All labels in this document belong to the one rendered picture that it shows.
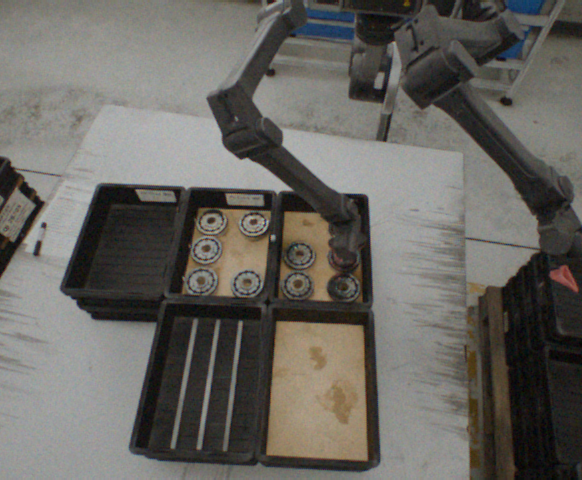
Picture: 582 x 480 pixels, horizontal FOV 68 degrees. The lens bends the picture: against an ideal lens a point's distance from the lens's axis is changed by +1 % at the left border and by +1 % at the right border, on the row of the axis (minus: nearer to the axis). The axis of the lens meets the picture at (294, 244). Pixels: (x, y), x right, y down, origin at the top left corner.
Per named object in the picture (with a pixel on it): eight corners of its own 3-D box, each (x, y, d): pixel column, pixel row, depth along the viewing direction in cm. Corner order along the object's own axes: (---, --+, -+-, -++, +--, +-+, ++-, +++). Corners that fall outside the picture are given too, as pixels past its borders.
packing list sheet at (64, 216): (60, 180, 173) (60, 179, 173) (115, 188, 171) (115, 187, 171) (19, 250, 157) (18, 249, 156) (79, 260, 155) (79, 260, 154)
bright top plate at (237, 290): (234, 267, 136) (234, 266, 135) (266, 271, 135) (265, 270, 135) (228, 296, 131) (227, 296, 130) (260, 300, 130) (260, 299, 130)
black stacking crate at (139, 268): (110, 203, 154) (98, 183, 144) (193, 207, 153) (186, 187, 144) (76, 308, 134) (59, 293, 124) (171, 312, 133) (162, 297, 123)
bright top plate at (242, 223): (239, 211, 147) (239, 210, 146) (269, 211, 147) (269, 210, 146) (237, 236, 142) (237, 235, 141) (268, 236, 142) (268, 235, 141)
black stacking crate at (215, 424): (172, 313, 133) (163, 299, 123) (268, 318, 132) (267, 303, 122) (142, 457, 113) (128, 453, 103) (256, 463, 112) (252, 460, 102)
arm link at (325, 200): (264, 109, 85) (223, 125, 90) (260, 133, 82) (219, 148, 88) (360, 201, 117) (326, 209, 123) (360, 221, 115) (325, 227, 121)
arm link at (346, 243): (351, 198, 114) (323, 204, 119) (346, 234, 108) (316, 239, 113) (370, 222, 122) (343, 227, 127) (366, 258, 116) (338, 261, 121)
